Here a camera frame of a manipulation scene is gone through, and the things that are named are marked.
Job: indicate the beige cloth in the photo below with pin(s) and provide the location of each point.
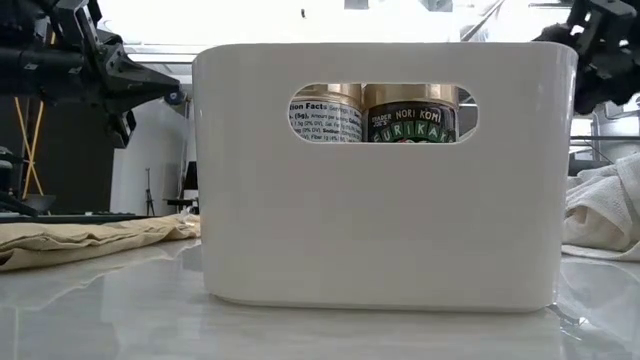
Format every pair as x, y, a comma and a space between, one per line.
75, 240

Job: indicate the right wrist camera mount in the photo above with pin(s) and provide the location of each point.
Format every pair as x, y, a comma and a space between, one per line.
600, 25

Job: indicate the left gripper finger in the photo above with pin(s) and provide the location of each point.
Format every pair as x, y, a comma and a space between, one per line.
135, 85
122, 127

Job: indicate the black partition panel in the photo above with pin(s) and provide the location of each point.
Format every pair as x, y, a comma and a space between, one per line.
75, 165

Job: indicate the dark equipment stand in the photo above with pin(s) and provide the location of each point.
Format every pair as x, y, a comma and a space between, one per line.
15, 205

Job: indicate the gold-lid furikake jar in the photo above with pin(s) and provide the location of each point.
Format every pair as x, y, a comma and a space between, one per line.
325, 120
410, 120

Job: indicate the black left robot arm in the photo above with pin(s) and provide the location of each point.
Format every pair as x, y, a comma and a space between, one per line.
40, 70

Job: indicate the grey ceiling fixture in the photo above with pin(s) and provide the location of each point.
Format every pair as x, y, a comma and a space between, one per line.
356, 4

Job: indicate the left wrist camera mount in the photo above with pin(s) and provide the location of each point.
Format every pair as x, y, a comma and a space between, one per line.
75, 25

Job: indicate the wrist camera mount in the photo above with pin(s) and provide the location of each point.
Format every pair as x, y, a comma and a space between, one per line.
600, 25
75, 25

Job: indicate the black tripod stand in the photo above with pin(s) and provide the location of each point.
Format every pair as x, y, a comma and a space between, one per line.
149, 195

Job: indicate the white plastic bin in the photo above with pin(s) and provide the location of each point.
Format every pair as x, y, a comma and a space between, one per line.
375, 225

